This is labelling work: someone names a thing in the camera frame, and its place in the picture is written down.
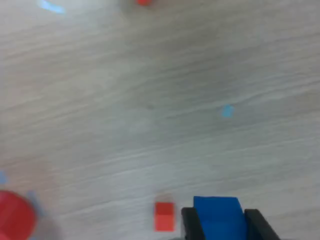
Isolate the blue cube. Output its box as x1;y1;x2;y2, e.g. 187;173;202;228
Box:
193;196;251;240

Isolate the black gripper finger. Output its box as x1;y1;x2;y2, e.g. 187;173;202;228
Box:
244;208;282;240
181;206;207;240

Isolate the red plastic bin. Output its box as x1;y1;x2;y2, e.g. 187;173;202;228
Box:
0;190;38;240

